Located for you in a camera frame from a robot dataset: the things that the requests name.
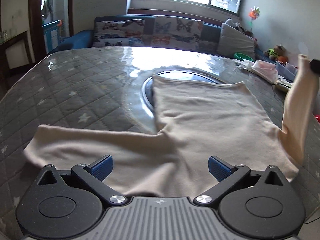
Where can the stuffed teddy bear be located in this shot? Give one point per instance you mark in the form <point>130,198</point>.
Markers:
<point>277,53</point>

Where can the butterfly cushion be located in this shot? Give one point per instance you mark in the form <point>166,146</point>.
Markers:
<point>174,33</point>
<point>127,33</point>

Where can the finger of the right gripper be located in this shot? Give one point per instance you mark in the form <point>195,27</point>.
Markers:
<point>315,66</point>

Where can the blue cabinet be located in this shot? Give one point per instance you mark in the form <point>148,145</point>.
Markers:
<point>51,32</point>

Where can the cream long-sleeve shirt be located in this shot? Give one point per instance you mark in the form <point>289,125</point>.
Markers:
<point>194,122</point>

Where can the round black induction cooktop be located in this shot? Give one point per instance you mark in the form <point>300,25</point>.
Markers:
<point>155,87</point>

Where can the colourful pinwheel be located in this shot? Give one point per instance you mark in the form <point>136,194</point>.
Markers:
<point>254,15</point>

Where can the grey quilted star table cover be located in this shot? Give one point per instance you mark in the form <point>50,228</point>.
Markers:
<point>100,89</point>

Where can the pink item in plastic bag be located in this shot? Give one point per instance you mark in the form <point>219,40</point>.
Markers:
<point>263,69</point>

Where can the dark door frame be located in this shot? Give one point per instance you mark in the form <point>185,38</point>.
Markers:
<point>35,27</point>

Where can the right butterfly cushion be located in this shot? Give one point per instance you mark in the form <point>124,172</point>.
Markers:
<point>174,33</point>

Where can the dark wooden desk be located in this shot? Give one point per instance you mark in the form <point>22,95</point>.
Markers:
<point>8,74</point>

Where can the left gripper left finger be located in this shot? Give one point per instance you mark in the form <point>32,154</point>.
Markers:
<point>92,177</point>

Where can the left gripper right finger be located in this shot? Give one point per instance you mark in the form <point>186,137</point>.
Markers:
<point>229,178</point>

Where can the grey pillow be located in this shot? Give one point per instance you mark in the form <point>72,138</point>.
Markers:
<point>233,41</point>

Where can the green bowl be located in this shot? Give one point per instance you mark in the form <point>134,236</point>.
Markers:
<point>242,57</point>

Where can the blue sofa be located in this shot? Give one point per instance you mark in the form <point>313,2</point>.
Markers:
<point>208,41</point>

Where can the blue plastic box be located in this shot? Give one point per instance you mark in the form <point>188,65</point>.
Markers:
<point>287,71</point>

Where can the left butterfly cushion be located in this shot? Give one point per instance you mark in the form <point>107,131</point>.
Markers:
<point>127,33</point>

